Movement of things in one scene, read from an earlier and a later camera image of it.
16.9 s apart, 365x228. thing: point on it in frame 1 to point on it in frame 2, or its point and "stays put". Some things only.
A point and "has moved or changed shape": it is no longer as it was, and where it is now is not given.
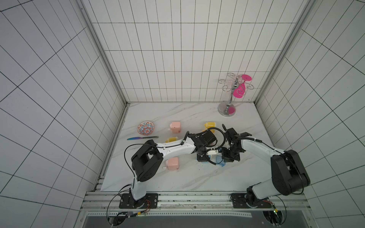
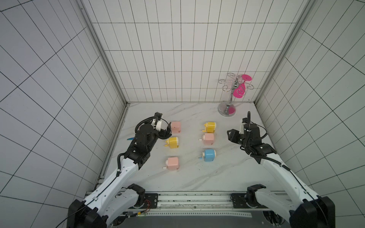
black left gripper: (201, 158) to (162, 133)
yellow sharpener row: (172, 139) stays put
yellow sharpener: (209, 125) stays put
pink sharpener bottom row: (172, 164) stays put
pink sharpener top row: (175, 127) stays put
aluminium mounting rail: (192, 201) stays put
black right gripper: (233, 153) to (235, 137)
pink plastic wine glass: (239, 91) stays put
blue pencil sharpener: (216, 158) has moved or changed shape
